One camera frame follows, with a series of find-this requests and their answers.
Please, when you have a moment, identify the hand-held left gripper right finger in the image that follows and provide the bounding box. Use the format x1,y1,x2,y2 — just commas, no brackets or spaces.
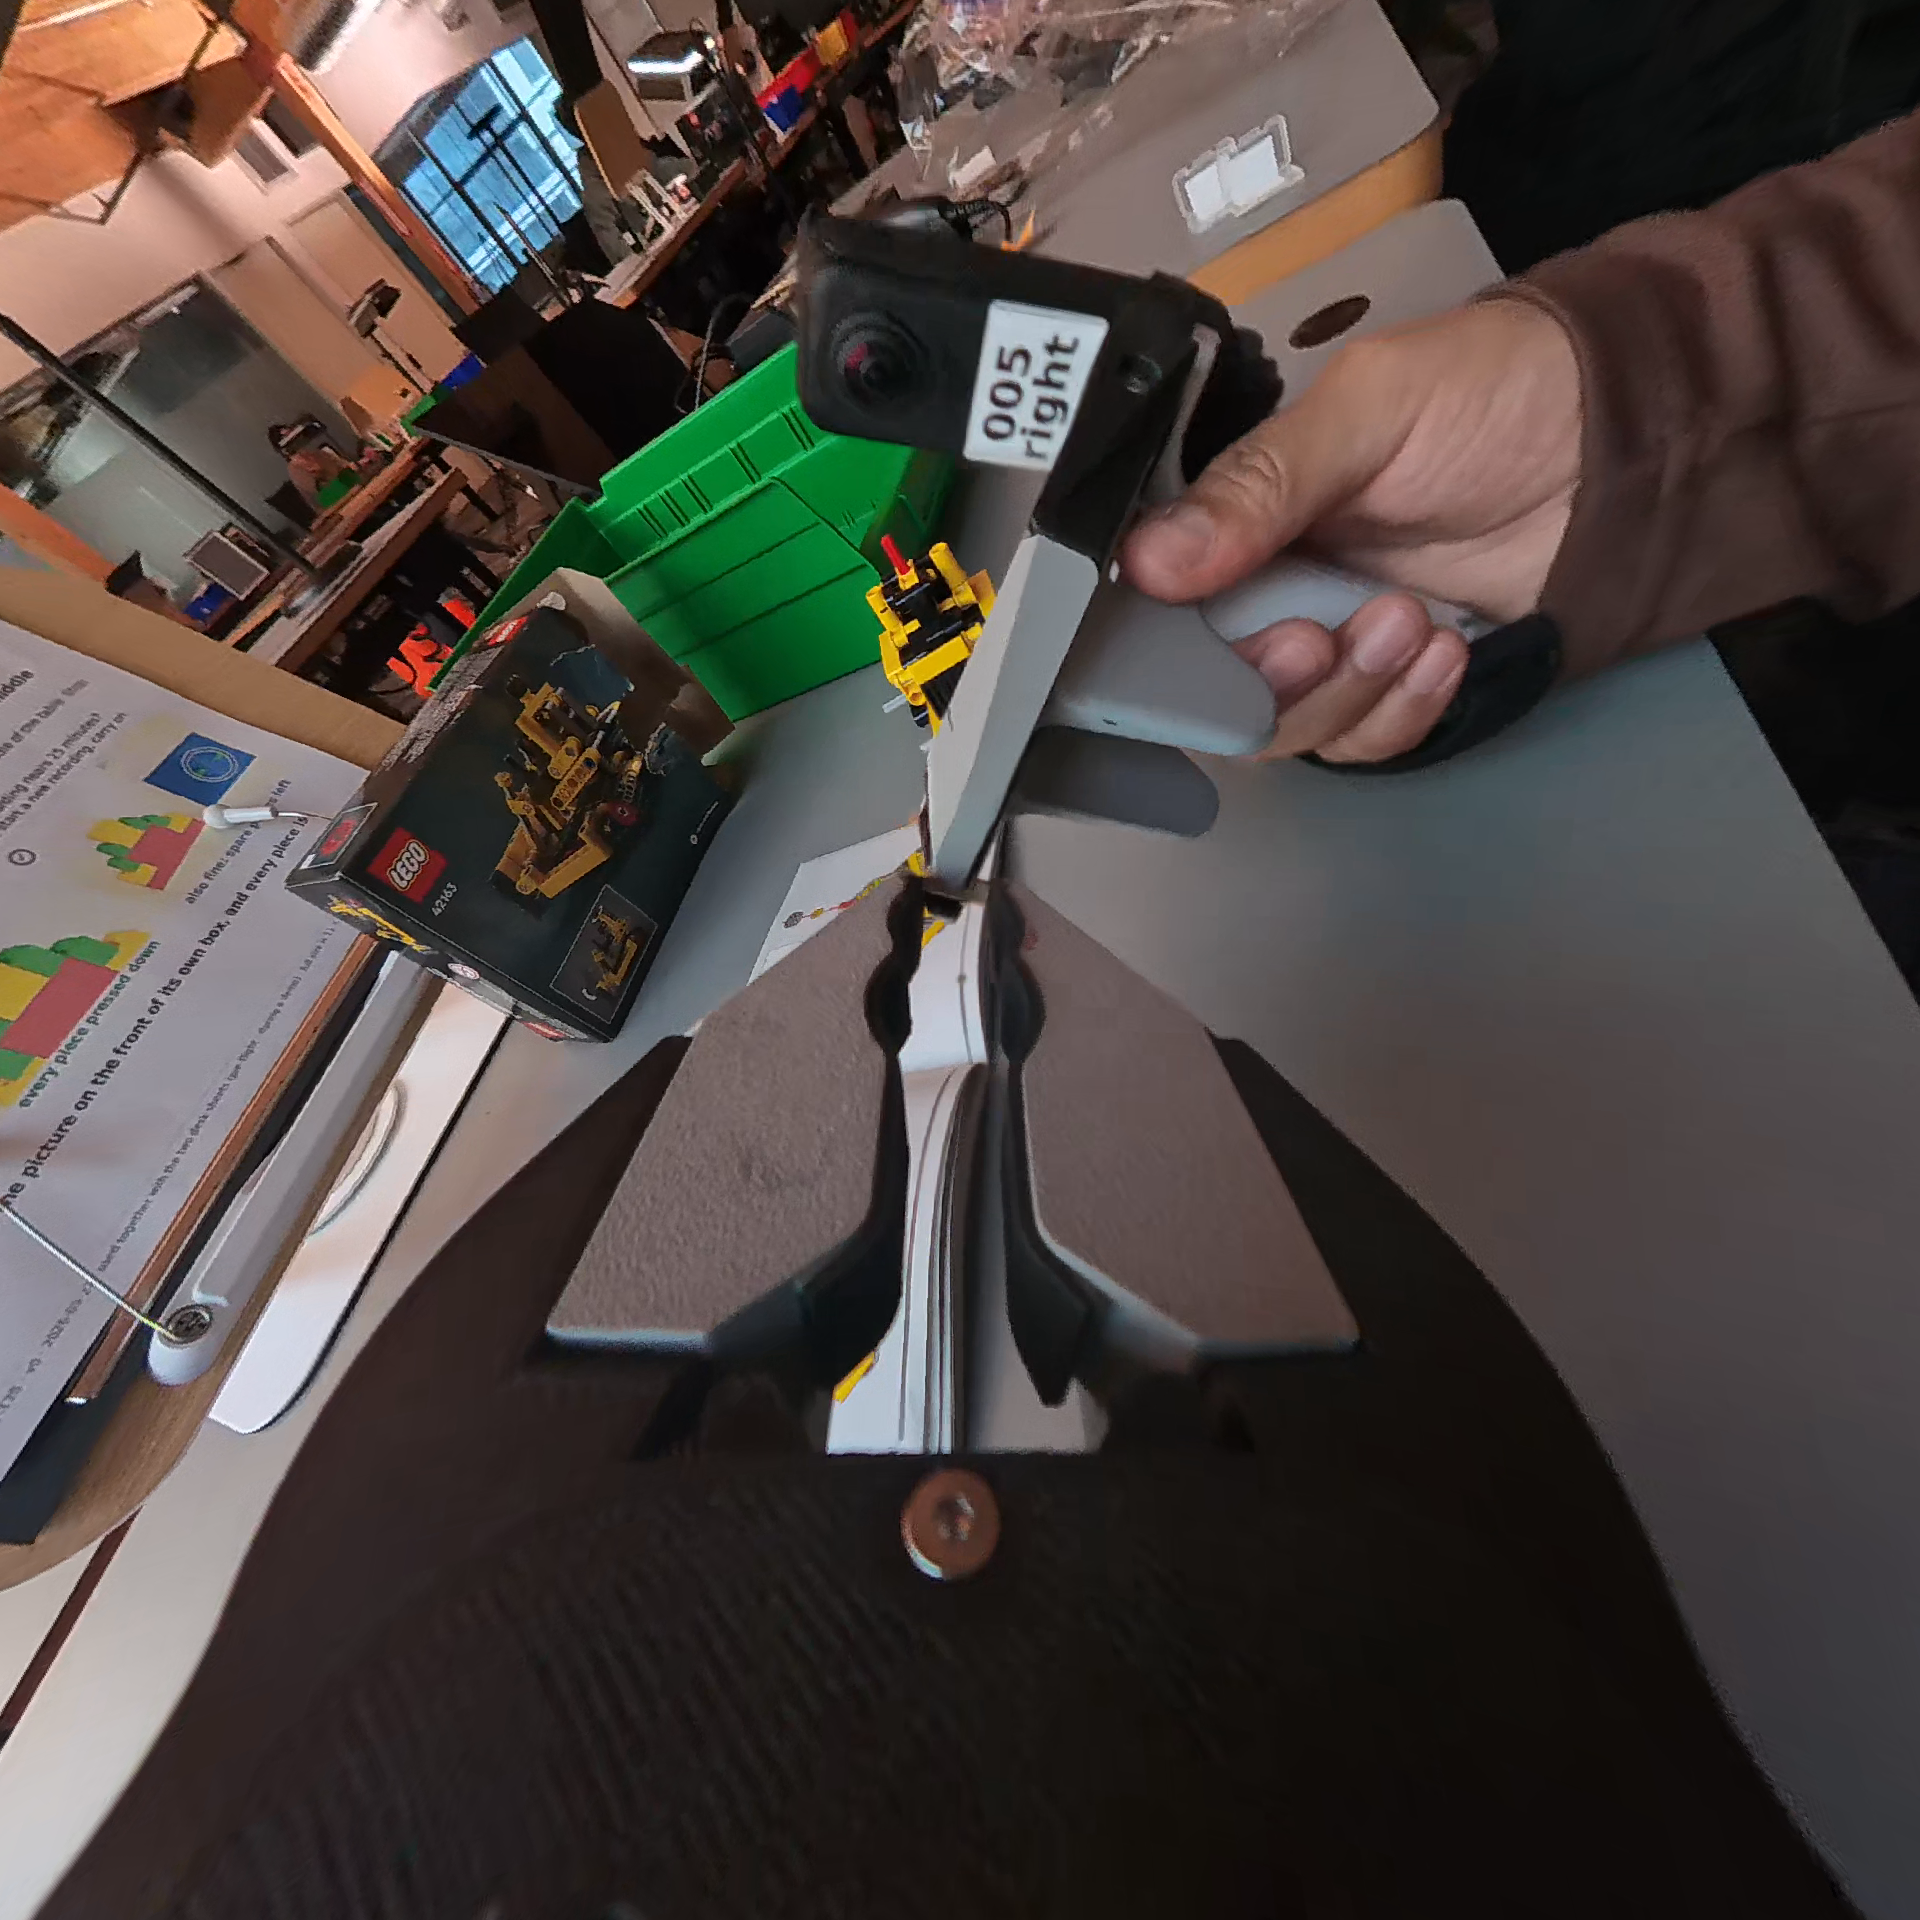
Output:
982,883,1362,1410

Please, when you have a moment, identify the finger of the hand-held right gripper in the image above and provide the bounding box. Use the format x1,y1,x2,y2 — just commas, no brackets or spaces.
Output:
919,532,1125,890

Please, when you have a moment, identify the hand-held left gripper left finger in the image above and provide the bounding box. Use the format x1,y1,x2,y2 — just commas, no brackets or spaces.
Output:
545,893,920,1404

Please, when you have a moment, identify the lego instruction booklet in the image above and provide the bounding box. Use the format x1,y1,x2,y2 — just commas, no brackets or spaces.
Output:
746,841,1113,1458

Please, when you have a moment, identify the person's right forearm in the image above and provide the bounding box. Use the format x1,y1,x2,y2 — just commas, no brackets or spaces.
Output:
1500,102,1920,696

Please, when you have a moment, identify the yellow black lego model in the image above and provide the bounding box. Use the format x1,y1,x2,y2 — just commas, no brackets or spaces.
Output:
865,532,1005,739

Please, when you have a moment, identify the dark lego set box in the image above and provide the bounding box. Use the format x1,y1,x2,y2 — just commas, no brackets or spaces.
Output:
284,567,740,1045

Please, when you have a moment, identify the person's right hand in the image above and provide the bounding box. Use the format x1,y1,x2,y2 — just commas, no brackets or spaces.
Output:
1123,292,1588,768

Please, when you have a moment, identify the green plastic bin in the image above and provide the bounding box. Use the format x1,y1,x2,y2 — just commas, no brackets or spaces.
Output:
495,342,963,722

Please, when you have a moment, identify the crumpled clear plastic wrap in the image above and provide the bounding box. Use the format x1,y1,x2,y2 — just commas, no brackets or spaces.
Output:
914,0,1159,114

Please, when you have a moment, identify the white stand base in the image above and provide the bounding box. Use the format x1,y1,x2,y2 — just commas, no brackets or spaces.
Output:
147,960,516,1434

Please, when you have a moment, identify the small clear plastic case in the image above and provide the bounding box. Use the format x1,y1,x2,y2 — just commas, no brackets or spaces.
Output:
1172,114,1304,234

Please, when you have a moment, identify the large window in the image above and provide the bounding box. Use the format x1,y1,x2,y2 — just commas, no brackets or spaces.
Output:
373,37,590,302

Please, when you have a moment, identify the printed sheet with brick pictures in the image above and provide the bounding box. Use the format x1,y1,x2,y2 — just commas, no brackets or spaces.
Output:
0,618,379,1489

